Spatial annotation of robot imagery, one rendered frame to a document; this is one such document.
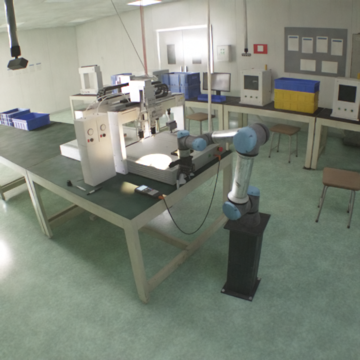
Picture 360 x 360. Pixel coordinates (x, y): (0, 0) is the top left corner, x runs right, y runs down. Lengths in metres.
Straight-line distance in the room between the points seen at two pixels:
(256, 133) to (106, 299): 1.56
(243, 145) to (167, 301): 1.25
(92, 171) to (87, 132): 0.28
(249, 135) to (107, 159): 1.10
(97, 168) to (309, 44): 4.66
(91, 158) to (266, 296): 1.57
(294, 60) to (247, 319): 4.84
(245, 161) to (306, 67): 4.48
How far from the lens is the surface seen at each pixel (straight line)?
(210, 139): 1.72
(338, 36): 5.68
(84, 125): 1.91
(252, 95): 4.43
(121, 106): 2.12
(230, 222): 1.79
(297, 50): 5.81
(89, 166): 2.00
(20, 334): 2.24
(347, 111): 4.10
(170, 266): 2.16
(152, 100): 2.08
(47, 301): 2.36
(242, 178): 1.48
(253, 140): 1.35
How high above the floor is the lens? 1.62
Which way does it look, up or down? 25 degrees down
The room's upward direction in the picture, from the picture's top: 4 degrees counter-clockwise
